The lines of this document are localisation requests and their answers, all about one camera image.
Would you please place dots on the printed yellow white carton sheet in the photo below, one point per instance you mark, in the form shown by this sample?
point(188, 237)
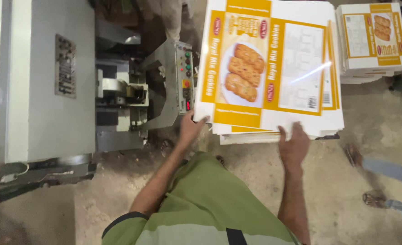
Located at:
point(267, 64)

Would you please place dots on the small stack of carton sheets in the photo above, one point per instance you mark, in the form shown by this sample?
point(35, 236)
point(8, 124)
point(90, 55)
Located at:
point(371, 40)

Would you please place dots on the person's right hand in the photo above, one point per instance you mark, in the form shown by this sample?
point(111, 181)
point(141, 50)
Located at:
point(293, 148)

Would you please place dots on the person's left hand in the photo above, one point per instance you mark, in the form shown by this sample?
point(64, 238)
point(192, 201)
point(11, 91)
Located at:
point(188, 131)

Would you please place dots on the person's green striped shirt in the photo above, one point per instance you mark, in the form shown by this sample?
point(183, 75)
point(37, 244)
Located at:
point(201, 204)

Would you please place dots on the stack of printed carton sheets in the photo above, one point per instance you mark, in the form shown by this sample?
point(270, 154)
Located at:
point(289, 131)

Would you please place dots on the grey die cutting machine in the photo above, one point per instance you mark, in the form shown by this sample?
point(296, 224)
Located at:
point(61, 88)

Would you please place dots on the grey machine control panel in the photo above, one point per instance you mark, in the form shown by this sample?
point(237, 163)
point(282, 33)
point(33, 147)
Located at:
point(184, 78)

